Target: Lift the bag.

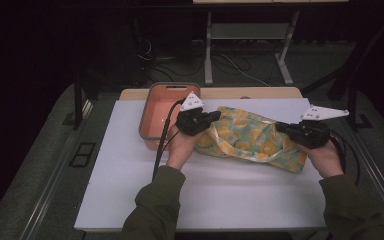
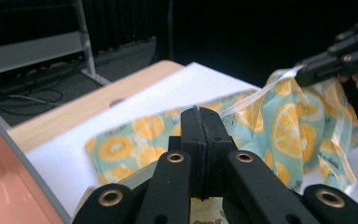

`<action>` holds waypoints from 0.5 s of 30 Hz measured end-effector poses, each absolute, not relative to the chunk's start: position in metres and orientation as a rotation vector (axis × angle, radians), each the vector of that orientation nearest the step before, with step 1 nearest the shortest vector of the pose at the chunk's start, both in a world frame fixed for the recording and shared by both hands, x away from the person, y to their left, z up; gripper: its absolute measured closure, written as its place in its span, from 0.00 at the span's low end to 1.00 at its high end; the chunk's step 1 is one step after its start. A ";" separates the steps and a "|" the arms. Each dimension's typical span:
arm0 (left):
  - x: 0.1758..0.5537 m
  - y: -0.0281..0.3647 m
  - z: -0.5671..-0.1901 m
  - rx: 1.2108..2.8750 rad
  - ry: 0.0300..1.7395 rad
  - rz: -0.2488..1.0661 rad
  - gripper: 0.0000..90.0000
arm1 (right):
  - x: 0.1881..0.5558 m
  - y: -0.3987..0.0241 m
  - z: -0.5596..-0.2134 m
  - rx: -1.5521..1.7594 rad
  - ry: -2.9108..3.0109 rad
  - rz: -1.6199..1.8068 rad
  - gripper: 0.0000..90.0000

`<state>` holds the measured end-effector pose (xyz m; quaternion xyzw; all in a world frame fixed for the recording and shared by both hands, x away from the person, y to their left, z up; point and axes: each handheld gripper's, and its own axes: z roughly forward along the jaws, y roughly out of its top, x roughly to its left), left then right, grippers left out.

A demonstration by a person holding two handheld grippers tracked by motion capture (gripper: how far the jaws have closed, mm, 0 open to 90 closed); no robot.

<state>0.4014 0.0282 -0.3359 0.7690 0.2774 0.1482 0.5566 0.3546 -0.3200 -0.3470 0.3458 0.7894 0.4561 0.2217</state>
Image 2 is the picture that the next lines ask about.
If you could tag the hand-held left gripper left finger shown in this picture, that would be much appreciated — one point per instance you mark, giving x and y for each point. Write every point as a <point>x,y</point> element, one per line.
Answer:
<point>192,140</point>

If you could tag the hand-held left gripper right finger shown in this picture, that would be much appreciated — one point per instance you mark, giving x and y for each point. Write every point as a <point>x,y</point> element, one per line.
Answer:
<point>215,140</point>

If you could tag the orange slice print cloth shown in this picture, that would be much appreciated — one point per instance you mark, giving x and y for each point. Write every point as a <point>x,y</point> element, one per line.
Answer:
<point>292,130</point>

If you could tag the black curtain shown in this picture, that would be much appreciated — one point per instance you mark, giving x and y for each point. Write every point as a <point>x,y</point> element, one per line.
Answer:
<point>121,21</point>

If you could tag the metal stand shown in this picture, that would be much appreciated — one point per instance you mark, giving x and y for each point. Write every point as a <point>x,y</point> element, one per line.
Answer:
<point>87,46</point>

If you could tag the grey shelf board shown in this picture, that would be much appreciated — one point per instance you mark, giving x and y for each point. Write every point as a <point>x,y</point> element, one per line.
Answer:
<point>28,53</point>

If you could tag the pink plastic basket grey rim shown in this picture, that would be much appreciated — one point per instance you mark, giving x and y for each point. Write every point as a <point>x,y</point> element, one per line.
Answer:
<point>6,186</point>

